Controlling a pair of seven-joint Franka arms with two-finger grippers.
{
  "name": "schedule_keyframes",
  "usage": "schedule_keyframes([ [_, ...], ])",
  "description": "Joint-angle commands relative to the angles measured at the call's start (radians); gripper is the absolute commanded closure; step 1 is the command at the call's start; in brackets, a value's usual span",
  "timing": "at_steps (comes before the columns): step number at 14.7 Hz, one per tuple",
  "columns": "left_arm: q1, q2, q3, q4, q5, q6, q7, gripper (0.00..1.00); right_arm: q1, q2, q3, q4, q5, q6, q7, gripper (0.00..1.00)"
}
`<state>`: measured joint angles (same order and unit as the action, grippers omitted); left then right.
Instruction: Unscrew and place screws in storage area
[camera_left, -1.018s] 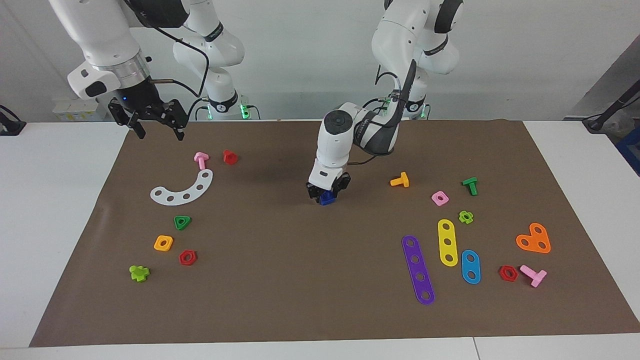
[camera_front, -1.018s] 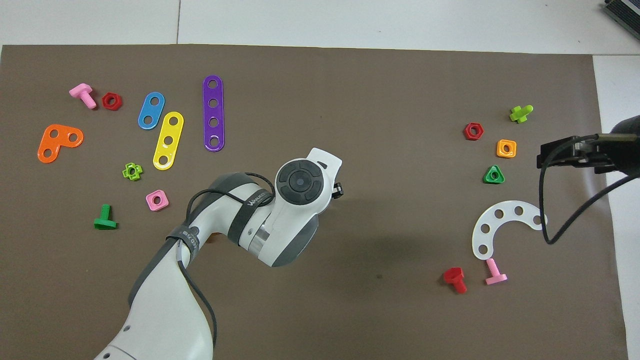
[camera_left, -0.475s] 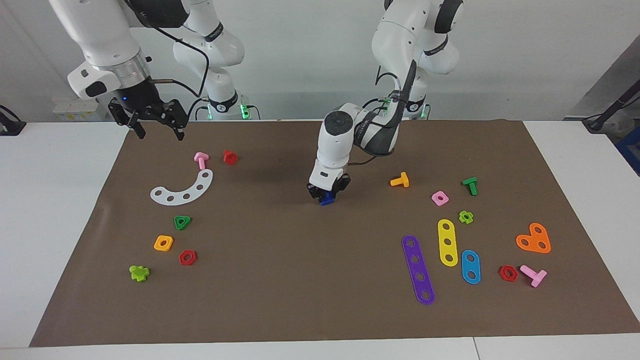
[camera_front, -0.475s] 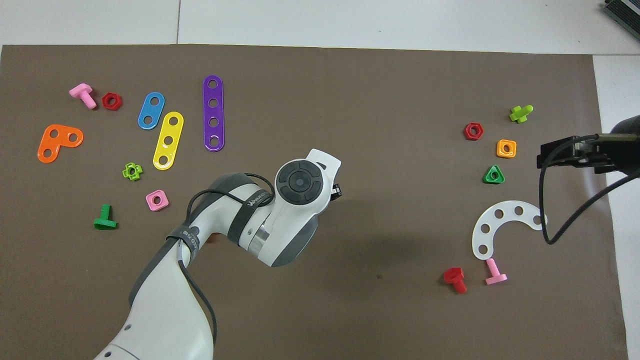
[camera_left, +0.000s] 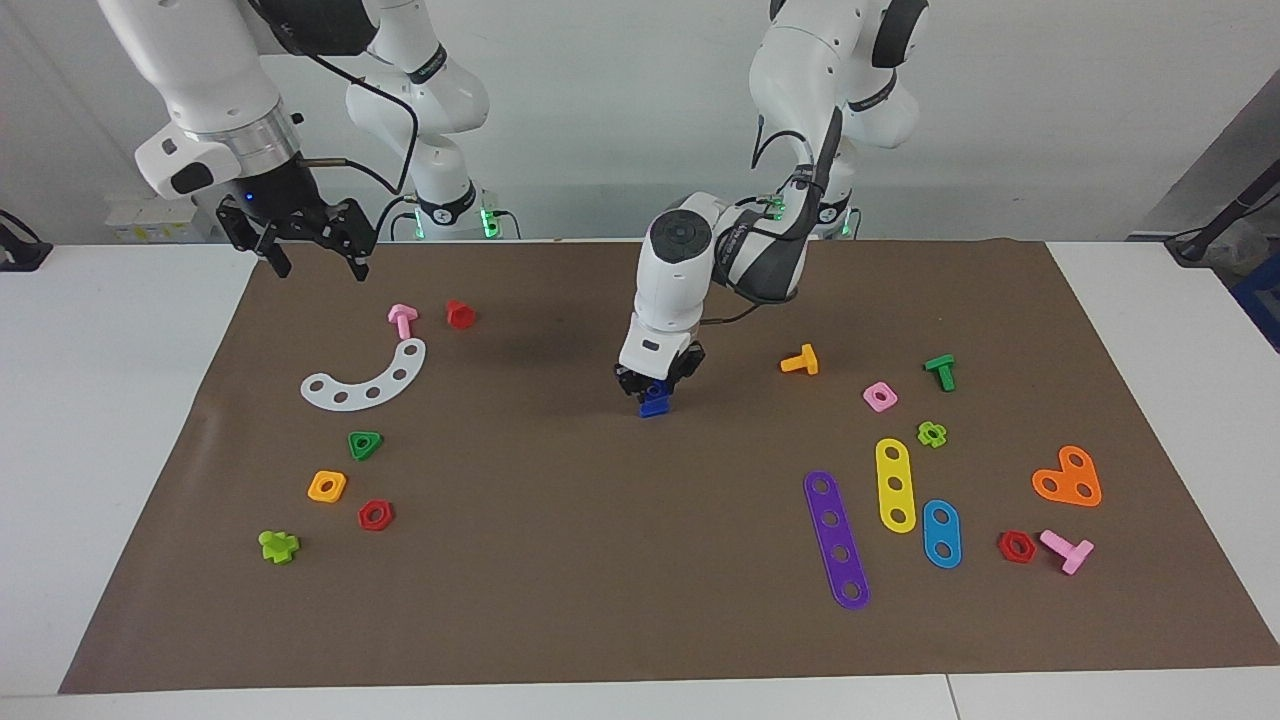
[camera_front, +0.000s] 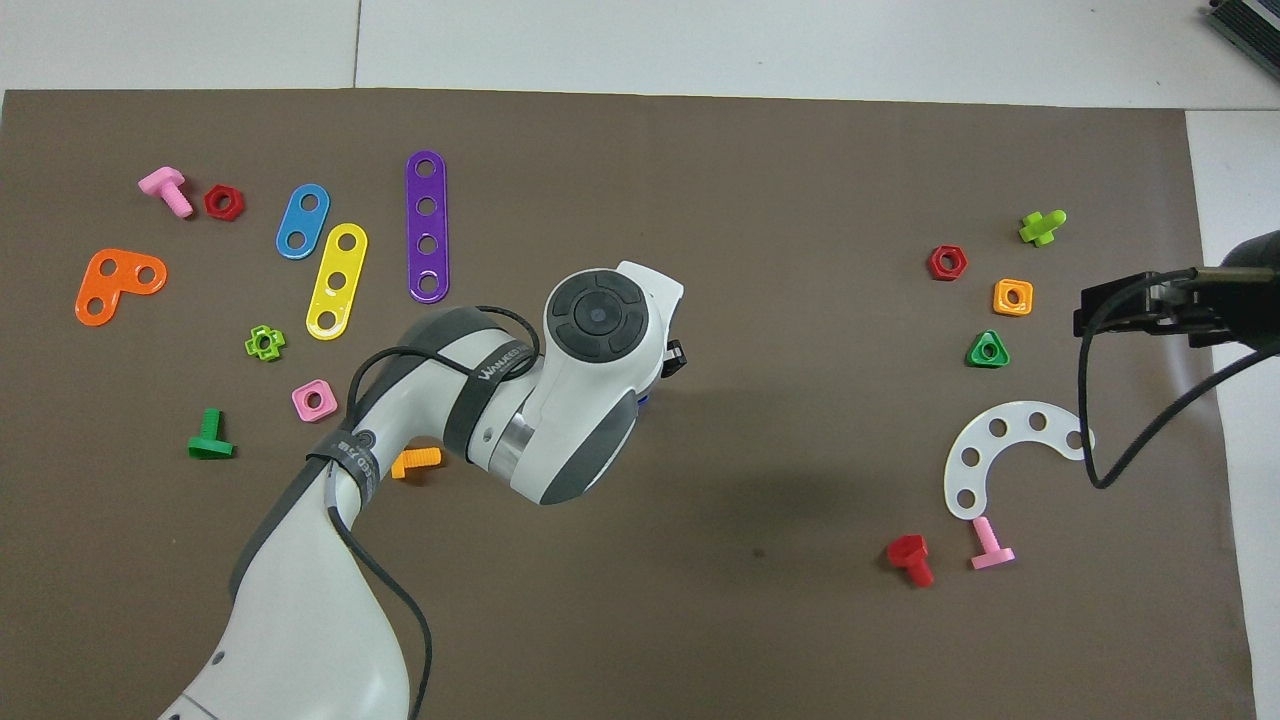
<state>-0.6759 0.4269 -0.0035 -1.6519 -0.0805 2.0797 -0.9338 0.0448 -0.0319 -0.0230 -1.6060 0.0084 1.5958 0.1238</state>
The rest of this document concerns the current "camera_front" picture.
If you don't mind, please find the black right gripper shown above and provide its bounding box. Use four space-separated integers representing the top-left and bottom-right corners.
1074 230 1280 351

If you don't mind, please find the lime green cross-head bolt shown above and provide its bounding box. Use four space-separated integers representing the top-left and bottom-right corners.
1018 209 1068 248

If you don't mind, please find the white curved five-hole plate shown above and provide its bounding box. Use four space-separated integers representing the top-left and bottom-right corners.
943 401 1097 521

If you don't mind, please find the brown table mat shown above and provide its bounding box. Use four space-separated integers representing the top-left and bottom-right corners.
0 88 1259 720

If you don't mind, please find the pink plastic bolt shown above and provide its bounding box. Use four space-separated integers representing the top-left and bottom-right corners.
970 516 1017 572
138 166 195 219

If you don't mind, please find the purple four-hole plate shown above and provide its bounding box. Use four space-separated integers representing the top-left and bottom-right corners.
405 150 451 304

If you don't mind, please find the red plastic bolt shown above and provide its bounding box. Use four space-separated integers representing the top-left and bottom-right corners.
885 534 936 588

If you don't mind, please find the grey ribbed device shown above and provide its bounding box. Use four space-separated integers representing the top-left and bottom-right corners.
1205 0 1280 56

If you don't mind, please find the yellow three-hole plate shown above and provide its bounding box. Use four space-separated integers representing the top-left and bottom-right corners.
305 222 369 342

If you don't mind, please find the pink square plastic nut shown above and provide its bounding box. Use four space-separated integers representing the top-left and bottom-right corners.
291 378 339 424

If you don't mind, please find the blue two-hole plate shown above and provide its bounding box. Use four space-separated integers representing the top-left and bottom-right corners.
275 183 331 261

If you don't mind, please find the green plastic bolt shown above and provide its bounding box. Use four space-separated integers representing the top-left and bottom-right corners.
187 407 237 461

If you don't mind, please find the orange angled three-hole plate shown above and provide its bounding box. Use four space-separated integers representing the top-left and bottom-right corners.
75 248 169 328

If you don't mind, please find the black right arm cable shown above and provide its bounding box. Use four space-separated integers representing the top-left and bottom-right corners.
1076 268 1280 491

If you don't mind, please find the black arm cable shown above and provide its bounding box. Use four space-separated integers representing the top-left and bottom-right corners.
1076 268 1280 491
322 303 543 720

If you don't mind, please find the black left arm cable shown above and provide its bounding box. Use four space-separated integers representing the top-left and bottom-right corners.
322 303 543 720

